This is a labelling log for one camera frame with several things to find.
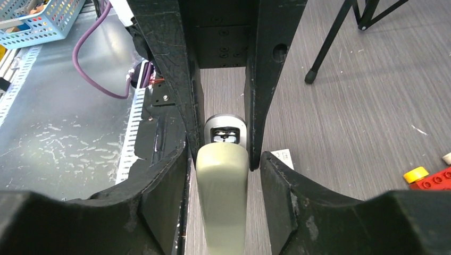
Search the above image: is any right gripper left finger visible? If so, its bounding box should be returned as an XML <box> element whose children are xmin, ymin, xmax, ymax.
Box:
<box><xmin>1</xmin><ymin>145</ymin><xmax>189</xmax><ymax>254</ymax></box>

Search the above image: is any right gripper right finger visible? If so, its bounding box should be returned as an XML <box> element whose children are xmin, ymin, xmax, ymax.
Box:
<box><xmin>260</xmin><ymin>151</ymin><xmax>450</xmax><ymax>254</ymax></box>

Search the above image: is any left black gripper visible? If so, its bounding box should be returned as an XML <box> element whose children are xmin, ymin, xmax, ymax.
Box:
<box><xmin>128</xmin><ymin>0</ymin><xmax>307</xmax><ymax>171</ymax></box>

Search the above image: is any white staple box sleeve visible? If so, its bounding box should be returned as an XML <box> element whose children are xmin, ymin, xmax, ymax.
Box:
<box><xmin>271</xmin><ymin>149</ymin><xmax>294</xmax><ymax>170</ymax></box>

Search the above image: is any white and green stapler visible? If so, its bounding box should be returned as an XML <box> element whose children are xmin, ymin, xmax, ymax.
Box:
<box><xmin>195</xmin><ymin>114</ymin><xmax>249</xmax><ymax>254</ymax></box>

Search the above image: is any red yellow toy brick car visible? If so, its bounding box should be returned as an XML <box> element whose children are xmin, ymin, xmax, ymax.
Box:
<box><xmin>403</xmin><ymin>153</ymin><xmax>450</xmax><ymax>191</ymax></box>

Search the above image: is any black perforated music stand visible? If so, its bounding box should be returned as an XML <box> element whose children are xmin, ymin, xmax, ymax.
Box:
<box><xmin>304</xmin><ymin>0</ymin><xmax>411</xmax><ymax>85</ymax></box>

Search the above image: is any blue plastic basket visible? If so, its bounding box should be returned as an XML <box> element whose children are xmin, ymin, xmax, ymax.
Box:
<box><xmin>1</xmin><ymin>1</ymin><xmax>85</xmax><ymax>49</ymax></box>

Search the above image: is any slotted cable duct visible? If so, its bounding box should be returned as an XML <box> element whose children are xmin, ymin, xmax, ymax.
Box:
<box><xmin>115</xmin><ymin>60</ymin><xmax>148</xmax><ymax>184</ymax></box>

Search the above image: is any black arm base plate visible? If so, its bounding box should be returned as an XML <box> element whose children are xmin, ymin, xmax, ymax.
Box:
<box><xmin>134</xmin><ymin>82</ymin><xmax>185</xmax><ymax>166</ymax></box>

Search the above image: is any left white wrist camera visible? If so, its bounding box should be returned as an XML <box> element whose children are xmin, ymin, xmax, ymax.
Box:
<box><xmin>109</xmin><ymin>0</ymin><xmax>134</xmax><ymax>27</ymax></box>

